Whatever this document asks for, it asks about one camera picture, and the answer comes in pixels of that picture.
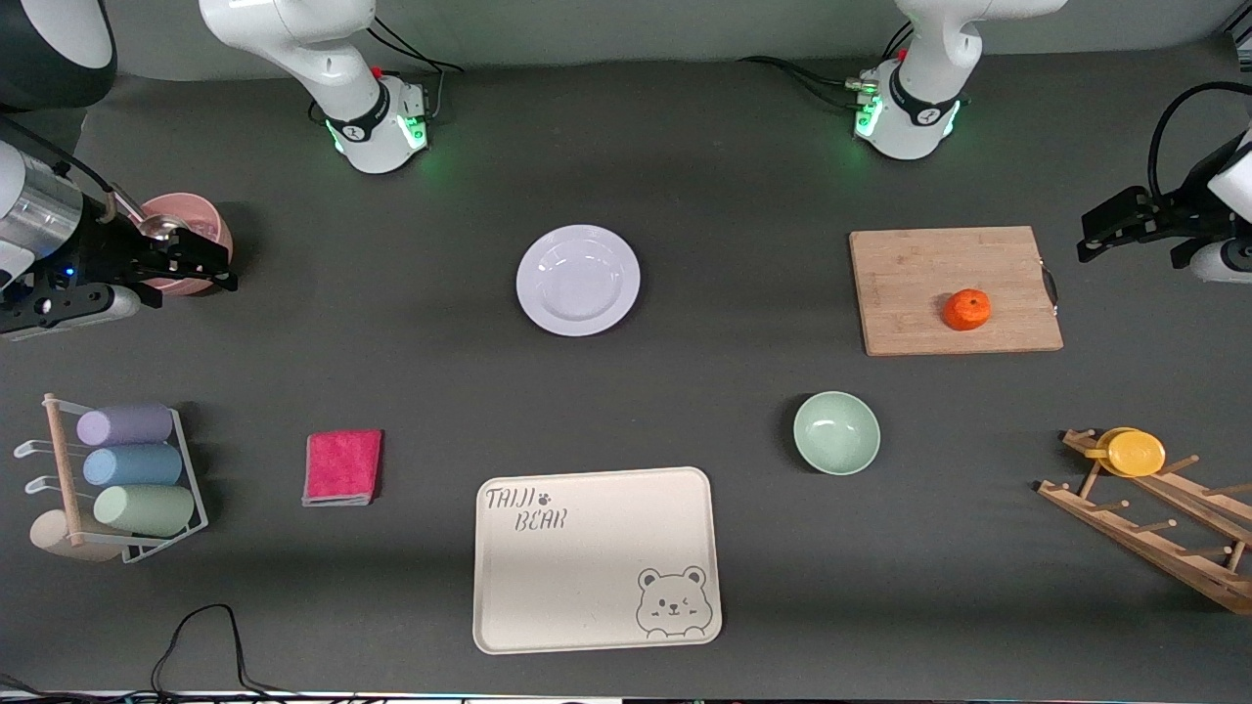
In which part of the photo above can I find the light green bowl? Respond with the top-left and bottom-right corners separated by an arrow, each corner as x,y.
793,391 -> 881,476

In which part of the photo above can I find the wooden cutting board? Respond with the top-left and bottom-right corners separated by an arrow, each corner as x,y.
848,226 -> 1064,357

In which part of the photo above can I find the cream bear print tray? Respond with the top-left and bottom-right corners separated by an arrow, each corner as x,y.
472,466 -> 723,654

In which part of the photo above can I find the white round plate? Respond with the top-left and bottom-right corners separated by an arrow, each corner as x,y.
515,225 -> 642,337

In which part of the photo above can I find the black table cable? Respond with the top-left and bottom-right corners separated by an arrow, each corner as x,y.
150,603 -> 294,701

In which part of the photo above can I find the orange fruit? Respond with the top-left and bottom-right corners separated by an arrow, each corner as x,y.
943,288 -> 992,331

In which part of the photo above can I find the black base cable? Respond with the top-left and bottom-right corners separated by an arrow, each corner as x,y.
367,15 -> 466,123
738,20 -> 916,113

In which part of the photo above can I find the white wire cup rack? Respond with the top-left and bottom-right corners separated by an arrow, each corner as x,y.
14,393 -> 208,565

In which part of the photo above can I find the wooden peg drying rack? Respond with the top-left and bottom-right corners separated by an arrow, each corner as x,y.
1037,428 -> 1252,615

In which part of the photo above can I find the green cup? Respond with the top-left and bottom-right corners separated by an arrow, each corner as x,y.
93,485 -> 196,537

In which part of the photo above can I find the blue cup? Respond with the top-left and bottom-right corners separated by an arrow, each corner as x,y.
82,445 -> 184,488

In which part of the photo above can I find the metal scoop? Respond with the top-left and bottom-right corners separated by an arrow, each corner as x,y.
110,186 -> 193,242

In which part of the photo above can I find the purple cup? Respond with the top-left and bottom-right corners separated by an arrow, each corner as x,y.
76,404 -> 175,448

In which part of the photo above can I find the pink bowl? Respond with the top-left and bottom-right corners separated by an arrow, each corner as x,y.
137,193 -> 234,297

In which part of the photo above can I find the black right base cable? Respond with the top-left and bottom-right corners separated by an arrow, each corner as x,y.
367,15 -> 466,123

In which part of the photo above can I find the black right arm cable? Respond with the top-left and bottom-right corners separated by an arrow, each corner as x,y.
0,117 -> 116,194

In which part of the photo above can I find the black left base cable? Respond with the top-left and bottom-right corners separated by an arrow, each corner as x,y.
738,20 -> 916,113

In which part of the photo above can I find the beige cup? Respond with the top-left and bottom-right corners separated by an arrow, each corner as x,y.
29,508 -> 123,563

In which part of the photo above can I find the pink folded cloth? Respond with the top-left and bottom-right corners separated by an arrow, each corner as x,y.
302,429 -> 384,507

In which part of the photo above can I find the yellow cup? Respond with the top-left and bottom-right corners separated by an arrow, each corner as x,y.
1084,427 -> 1167,478

